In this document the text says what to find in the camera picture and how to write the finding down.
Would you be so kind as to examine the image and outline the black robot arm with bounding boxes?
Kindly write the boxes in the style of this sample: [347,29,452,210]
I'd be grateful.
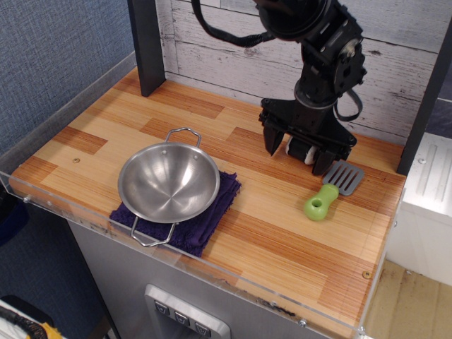
[257,1,367,175]

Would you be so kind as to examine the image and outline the dark grey right post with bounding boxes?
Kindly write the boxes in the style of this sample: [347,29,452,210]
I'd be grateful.
[396,22,451,176]

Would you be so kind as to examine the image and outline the dark grey post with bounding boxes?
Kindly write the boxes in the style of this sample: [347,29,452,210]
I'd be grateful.
[396,22,451,176]
[127,0,166,97]

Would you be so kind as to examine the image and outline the green and grey toy spatula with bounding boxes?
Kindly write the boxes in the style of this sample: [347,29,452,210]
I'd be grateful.
[304,160,364,221]

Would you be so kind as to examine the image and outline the white metal cabinet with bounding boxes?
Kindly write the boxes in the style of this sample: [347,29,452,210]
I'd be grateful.
[386,133,451,285]

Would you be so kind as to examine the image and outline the black and white sushi roll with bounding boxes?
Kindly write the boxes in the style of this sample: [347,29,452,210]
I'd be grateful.
[285,136,319,165]

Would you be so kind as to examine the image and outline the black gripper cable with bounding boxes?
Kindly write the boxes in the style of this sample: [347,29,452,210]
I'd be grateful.
[333,88,364,123]

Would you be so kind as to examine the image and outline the steel bowl with wire handles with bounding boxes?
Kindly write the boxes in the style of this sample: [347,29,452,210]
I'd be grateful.
[118,127,220,247]

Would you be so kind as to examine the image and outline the silver dispenser button panel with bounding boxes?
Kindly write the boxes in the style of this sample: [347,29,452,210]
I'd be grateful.
[144,284,232,338]

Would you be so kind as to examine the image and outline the black braided cable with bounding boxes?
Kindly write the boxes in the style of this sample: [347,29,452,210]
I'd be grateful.
[0,305,49,339]

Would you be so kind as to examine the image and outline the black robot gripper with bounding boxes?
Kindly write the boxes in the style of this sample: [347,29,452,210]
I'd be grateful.
[259,98,357,175]

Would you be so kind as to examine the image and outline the dark grey left post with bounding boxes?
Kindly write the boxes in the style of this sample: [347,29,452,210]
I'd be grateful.
[127,0,166,97]

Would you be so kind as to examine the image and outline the purple cloth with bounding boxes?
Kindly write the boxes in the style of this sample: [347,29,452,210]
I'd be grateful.
[110,172,241,257]

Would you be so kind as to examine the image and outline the clear acrylic table guard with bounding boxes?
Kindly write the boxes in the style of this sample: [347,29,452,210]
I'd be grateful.
[1,71,405,338]

